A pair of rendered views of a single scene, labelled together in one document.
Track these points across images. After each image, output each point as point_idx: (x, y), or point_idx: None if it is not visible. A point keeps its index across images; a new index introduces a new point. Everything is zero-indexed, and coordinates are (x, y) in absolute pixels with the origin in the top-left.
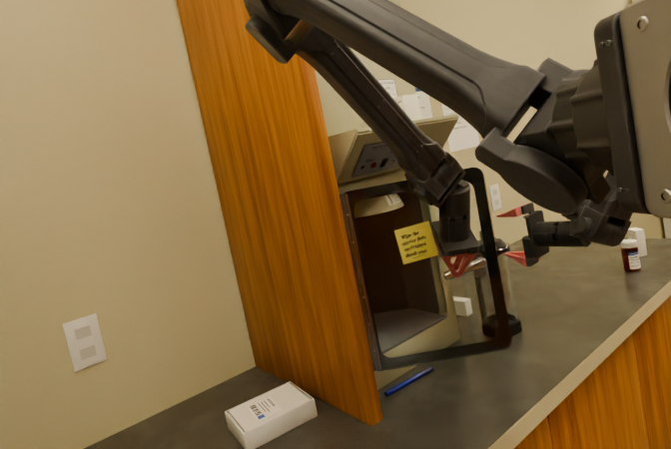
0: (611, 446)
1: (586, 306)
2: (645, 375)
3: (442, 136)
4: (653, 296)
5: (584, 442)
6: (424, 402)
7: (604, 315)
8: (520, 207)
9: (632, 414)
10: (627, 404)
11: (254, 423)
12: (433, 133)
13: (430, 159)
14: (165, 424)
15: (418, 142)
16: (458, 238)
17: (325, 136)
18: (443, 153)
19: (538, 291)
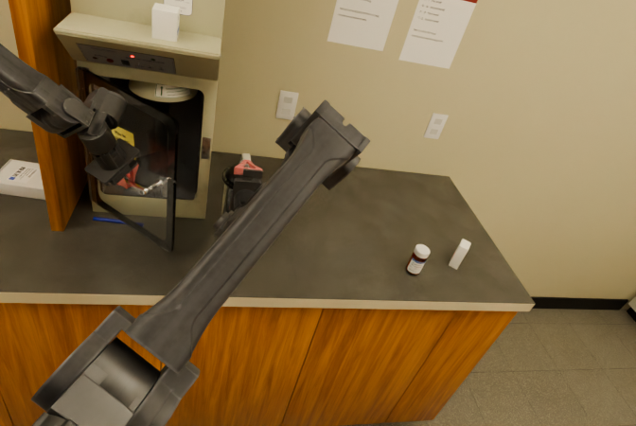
0: (243, 347)
1: (309, 267)
2: (325, 335)
3: (205, 66)
4: (360, 300)
5: (206, 333)
6: (96, 240)
7: (298, 283)
8: (243, 168)
9: (287, 346)
10: (283, 338)
11: (2, 179)
12: (185, 60)
13: (25, 102)
14: (1, 140)
15: (3, 84)
16: (100, 167)
17: (25, 20)
18: (40, 103)
19: (322, 229)
